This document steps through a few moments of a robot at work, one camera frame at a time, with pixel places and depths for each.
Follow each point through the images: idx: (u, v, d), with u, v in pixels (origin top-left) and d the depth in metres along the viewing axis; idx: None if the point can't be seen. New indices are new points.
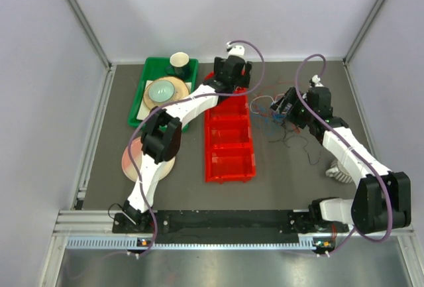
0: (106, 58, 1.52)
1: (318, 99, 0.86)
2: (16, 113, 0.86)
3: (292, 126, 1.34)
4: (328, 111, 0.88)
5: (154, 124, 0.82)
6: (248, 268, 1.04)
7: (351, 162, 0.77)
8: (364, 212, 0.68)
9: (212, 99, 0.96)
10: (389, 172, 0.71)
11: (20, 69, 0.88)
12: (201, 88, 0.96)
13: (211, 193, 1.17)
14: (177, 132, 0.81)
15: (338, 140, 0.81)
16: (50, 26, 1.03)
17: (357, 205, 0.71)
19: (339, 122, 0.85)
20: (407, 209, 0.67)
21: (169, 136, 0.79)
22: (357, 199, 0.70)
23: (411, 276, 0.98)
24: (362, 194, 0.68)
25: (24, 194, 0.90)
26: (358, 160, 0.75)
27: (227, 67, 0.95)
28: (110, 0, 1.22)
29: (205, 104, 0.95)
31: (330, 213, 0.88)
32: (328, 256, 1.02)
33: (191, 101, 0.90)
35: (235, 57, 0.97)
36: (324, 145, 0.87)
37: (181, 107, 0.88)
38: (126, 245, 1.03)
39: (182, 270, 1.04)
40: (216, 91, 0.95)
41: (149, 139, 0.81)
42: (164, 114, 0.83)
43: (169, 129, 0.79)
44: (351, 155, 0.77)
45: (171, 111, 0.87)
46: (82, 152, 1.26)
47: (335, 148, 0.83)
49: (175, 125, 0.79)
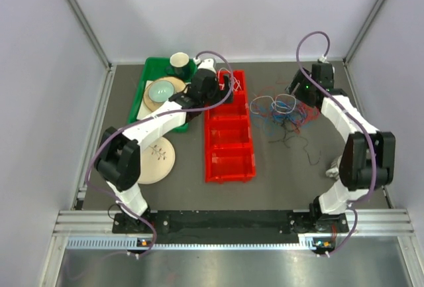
0: (106, 59, 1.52)
1: (319, 69, 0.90)
2: (16, 113, 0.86)
3: (293, 126, 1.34)
4: (330, 83, 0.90)
5: (108, 149, 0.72)
6: (248, 268, 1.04)
7: (343, 122, 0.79)
8: (349, 166, 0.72)
9: (179, 117, 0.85)
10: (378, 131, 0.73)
11: (20, 69, 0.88)
12: (167, 105, 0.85)
13: (211, 193, 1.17)
14: (136, 156, 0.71)
15: (334, 104, 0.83)
16: (50, 26, 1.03)
17: (344, 162, 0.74)
19: (338, 93, 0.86)
20: (390, 166, 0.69)
21: (126, 162, 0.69)
22: (345, 155, 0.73)
23: (411, 276, 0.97)
24: (348, 149, 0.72)
25: (24, 194, 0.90)
26: (350, 121, 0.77)
27: (197, 82, 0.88)
28: (110, 0, 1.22)
29: (171, 122, 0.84)
31: (327, 203, 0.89)
32: (328, 256, 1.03)
33: (154, 119, 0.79)
35: (205, 71, 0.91)
36: (324, 113, 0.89)
37: (140, 128, 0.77)
38: (126, 245, 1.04)
39: (182, 270, 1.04)
40: (183, 107, 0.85)
41: (105, 166, 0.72)
42: (121, 136, 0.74)
43: (124, 154, 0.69)
44: (344, 117, 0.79)
45: (129, 134, 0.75)
46: (82, 152, 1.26)
47: (332, 114, 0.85)
49: (131, 149, 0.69)
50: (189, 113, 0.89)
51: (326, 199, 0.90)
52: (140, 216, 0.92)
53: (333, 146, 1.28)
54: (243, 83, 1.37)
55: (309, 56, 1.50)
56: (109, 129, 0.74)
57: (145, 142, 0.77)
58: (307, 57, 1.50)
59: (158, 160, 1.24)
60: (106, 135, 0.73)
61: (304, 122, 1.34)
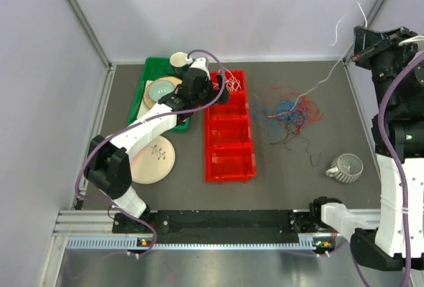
0: (106, 58, 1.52)
1: (421, 100, 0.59)
2: (16, 111, 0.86)
3: (295, 126, 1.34)
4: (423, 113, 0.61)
5: (97, 159, 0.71)
6: (248, 268, 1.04)
7: (394, 221, 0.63)
8: (366, 256, 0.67)
9: (170, 119, 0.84)
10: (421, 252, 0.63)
11: (20, 69, 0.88)
12: (157, 107, 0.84)
13: (210, 193, 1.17)
14: (124, 163, 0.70)
15: (399, 184, 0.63)
16: (50, 26, 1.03)
17: (364, 248, 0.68)
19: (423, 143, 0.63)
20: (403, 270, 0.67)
21: (114, 170, 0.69)
22: (371, 247, 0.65)
23: (411, 277, 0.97)
24: (376, 260, 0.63)
25: (24, 193, 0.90)
26: (400, 230, 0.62)
27: (187, 83, 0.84)
28: None
29: (162, 126, 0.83)
31: (330, 216, 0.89)
32: (328, 255, 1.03)
33: (142, 125, 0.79)
35: (194, 70, 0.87)
36: (379, 157, 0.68)
37: (128, 134, 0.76)
38: (126, 245, 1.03)
39: (182, 270, 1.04)
40: (174, 109, 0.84)
41: (95, 175, 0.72)
42: (109, 144, 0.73)
43: (112, 163, 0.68)
44: (398, 217, 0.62)
45: (117, 142, 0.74)
46: (82, 152, 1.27)
47: (387, 182, 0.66)
49: (119, 157, 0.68)
50: (180, 115, 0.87)
51: (329, 217, 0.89)
52: (138, 218, 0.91)
53: (333, 146, 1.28)
54: (243, 83, 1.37)
55: (309, 56, 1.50)
56: (97, 138, 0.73)
57: (134, 149, 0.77)
58: (301, 57, 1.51)
59: (158, 160, 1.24)
60: (95, 144, 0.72)
61: (305, 122, 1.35)
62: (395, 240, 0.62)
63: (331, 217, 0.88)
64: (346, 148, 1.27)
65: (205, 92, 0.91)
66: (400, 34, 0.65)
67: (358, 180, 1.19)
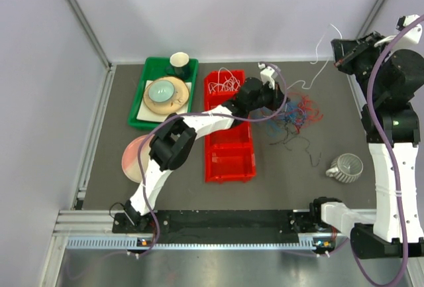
0: (106, 58, 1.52)
1: (401, 84, 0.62)
2: (17, 113, 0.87)
3: (295, 126, 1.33)
4: (405, 99, 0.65)
5: (167, 128, 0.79)
6: (248, 268, 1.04)
7: (388, 204, 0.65)
8: (366, 247, 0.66)
9: (228, 121, 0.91)
10: (420, 238, 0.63)
11: (20, 69, 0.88)
12: (219, 108, 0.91)
13: (211, 193, 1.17)
14: (190, 142, 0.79)
15: (390, 168, 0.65)
16: (50, 26, 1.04)
17: (363, 240, 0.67)
19: (410, 128, 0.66)
20: None
21: (181, 144, 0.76)
22: (370, 236, 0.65)
23: (411, 276, 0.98)
24: (375, 248, 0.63)
25: (24, 194, 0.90)
26: (395, 214, 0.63)
27: (242, 96, 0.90)
28: None
29: (220, 124, 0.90)
31: (330, 216, 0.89)
32: (328, 255, 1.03)
33: (209, 116, 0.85)
35: (250, 82, 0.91)
36: (370, 146, 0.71)
37: (197, 120, 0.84)
38: (126, 245, 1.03)
39: (182, 270, 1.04)
40: (233, 114, 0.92)
41: (161, 144, 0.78)
42: (180, 122, 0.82)
43: (183, 136, 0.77)
44: (393, 200, 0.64)
45: (187, 122, 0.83)
46: (82, 152, 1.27)
47: (380, 170, 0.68)
49: (189, 134, 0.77)
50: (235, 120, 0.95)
51: (329, 217, 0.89)
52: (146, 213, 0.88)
53: (334, 146, 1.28)
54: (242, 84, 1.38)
55: (309, 56, 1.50)
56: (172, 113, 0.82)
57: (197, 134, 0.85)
58: (302, 57, 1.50)
59: None
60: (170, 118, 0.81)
61: (305, 122, 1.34)
62: (391, 225, 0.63)
63: (331, 217, 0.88)
64: (346, 148, 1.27)
65: (259, 101, 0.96)
66: (373, 37, 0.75)
67: (360, 181, 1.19)
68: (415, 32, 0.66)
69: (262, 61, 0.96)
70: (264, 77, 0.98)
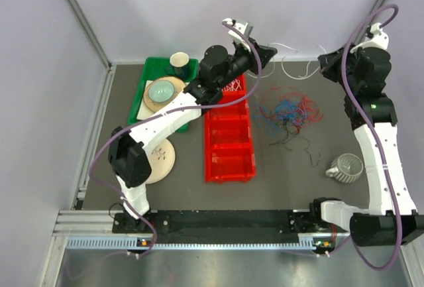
0: (106, 58, 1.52)
1: (371, 71, 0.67)
2: (16, 113, 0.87)
3: (294, 126, 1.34)
4: (380, 87, 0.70)
5: (117, 148, 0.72)
6: (248, 268, 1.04)
7: (378, 180, 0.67)
8: (363, 231, 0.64)
9: (193, 111, 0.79)
10: (413, 211, 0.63)
11: (20, 69, 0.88)
12: (177, 101, 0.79)
13: (210, 193, 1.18)
14: (142, 157, 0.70)
15: (375, 145, 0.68)
16: (50, 26, 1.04)
17: (360, 224, 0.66)
19: (387, 113, 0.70)
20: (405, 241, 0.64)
21: (132, 163, 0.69)
22: (365, 219, 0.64)
23: (411, 276, 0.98)
24: (371, 227, 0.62)
25: (24, 195, 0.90)
26: (385, 187, 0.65)
27: (206, 73, 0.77)
28: None
29: (183, 118, 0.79)
31: (328, 215, 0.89)
32: (328, 256, 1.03)
33: (161, 117, 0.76)
35: (212, 54, 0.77)
36: (356, 133, 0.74)
37: (148, 128, 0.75)
38: (126, 245, 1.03)
39: (182, 270, 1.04)
40: (198, 101, 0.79)
41: (117, 162, 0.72)
42: (128, 135, 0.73)
43: (130, 156, 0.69)
44: (381, 175, 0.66)
45: (136, 134, 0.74)
46: (82, 152, 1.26)
47: (366, 150, 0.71)
49: (137, 151, 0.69)
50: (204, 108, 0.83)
51: (329, 216, 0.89)
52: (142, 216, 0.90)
53: (333, 146, 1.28)
54: (243, 83, 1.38)
55: (309, 56, 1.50)
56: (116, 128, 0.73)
57: (154, 142, 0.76)
58: (301, 57, 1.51)
59: (158, 160, 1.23)
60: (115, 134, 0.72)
61: (305, 123, 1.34)
62: (383, 199, 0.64)
63: (330, 215, 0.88)
64: (346, 148, 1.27)
65: (229, 75, 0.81)
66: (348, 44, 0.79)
67: (360, 181, 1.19)
68: (382, 38, 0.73)
69: (226, 20, 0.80)
70: (232, 38, 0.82)
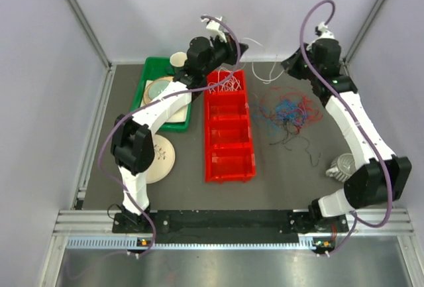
0: (106, 58, 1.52)
1: (326, 54, 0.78)
2: (16, 113, 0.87)
3: (294, 126, 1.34)
4: (336, 67, 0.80)
5: (122, 134, 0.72)
6: (248, 268, 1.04)
7: (355, 137, 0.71)
8: (357, 190, 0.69)
9: (185, 97, 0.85)
10: (393, 155, 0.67)
11: (20, 69, 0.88)
12: (170, 87, 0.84)
13: (210, 193, 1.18)
14: (148, 139, 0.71)
15: (344, 110, 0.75)
16: (50, 26, 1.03)
17: (353, 185, 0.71)
19: (348, 86, 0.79)
20: (399, 190, 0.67)
21: (140, 146, 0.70)
22: (355, 177, 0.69)
23: (411, 277, 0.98)
24: (361, 179, 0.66)
25: (24, 195, 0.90)
26: (363, 140, 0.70)
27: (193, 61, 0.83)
28: None
29: (177, 103, 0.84)
31: (328, 208, 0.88)
32: (328, 255, 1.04)
33: (161, 102, 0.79)
35: (195, 45, 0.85)
36: (328, 109, 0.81)
37: (149, 112, 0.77)
38: (126, 245, 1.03)
39: (182, 270, 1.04)
40: (188, 87, 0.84)
41: (122, 150, 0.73)
42: (132, 121, 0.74)
43: (137, 139, 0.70)
44: (356, 131, 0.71)
45: (138, 118, 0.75)
46: (82, 152, 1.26)
47: (339, 117, 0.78)
49: (143, 133, 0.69)
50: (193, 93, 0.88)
51: (329, 209, 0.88)
52: (142, 212, 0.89)
53: (333, 146, 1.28)
54: (243, 83, 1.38)
55: None
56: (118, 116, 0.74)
57: (155, 126, 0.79)
58: None
59: (158, 160, 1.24)
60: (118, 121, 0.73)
61: (305, 123, 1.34)
62: (364, 150, 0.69)
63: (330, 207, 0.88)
64: (346, 148, 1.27)
65: (211, 63, 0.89)
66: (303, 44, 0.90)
67: None
68: (328, 34, 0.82)
69: (205, 16, 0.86)
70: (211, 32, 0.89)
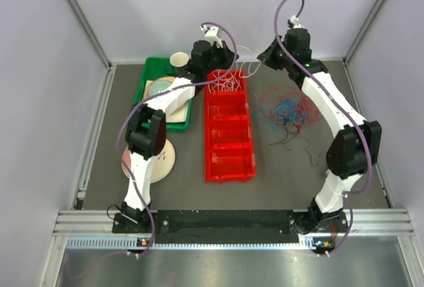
0: (106, 58, 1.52)
1: (297, 40, 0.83)
2: (16, 114, 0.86)
3: (294, 126, 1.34)
4: (308, 52, 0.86)
5: (137, 121, 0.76)
6: (248, 268, 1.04)
7: (330, 111, 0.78)
8: (338, 157, 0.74)
9: (191, 90, 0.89)
10: (365, 120, 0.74)
11: (20, 69, 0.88)
12: (177, 81, 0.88)
13: (210, 193, 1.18)
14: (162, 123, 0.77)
15: (317, 88, 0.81)
16: (50, 26, 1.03)
17: (333, 153, 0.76)
19: (319, 66, 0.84)
20: (375, 154, 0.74)
21: (156, 129, 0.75)
22: (335, 145, 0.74)
23: (411, 277, 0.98)
24: (340, 146, 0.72)
25: (24, 195, 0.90)
26: (337, 111, 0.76)
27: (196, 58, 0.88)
28: None
29: (183, 96, 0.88)
31: (326, 203, 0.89)
32: (328, 255, 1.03)
33: (170, 92, 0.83)
35: (199, 45, 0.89)
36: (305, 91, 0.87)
37: (161, 100, 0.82)
38: (126, 245, 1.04)
39: (182, 270, 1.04)
40: (193, 81, 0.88)
41: (138, 135, 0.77)
42: (146, 109, 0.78)
43: (154, 122, 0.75)
44: (330, 105, 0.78)
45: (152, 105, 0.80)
46: (82, 153, 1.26)
47: (314, 95, 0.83)
49: (159, 116, 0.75)
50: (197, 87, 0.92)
51: (326, 203, 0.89)
52: (144, 211, 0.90)
53: None
54: (243, 83, 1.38)
55: None
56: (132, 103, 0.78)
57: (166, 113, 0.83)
58: None
59: (158, 160, 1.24)
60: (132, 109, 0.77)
61: (305, 122, 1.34)
62: (339, 120, 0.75)
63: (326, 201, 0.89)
64: None
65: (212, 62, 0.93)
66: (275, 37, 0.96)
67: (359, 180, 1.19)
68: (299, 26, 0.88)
69: (204, 24, 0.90)
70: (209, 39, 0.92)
